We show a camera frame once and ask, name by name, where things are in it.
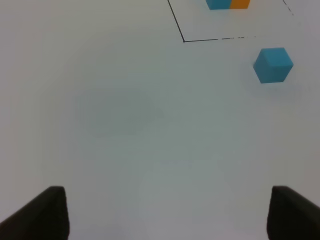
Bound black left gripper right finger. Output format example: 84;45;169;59
266;186;320;240

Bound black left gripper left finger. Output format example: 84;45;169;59
0;186;69;240

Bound orange template block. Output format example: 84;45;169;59
229;0;250;10

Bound blue template block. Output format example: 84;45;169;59
206;0;232;10

